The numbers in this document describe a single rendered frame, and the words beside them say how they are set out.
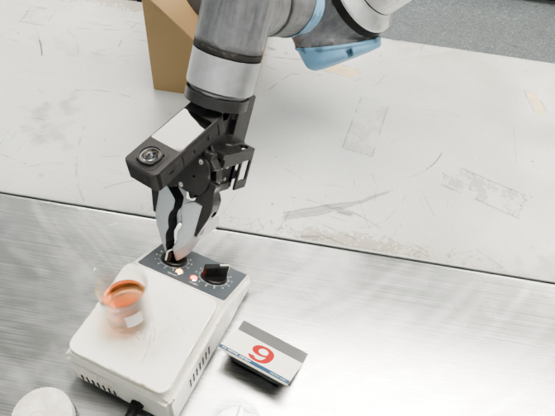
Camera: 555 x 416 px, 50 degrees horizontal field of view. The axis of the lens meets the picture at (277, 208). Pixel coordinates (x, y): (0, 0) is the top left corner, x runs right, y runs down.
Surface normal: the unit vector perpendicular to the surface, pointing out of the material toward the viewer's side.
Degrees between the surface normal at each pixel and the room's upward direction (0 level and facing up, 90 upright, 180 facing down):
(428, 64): 0
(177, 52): 90
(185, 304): 0
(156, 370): 0
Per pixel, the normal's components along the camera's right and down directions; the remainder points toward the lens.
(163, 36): -0.15, 0.79
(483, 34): 0.07, -0.60
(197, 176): -0.53, 0.22
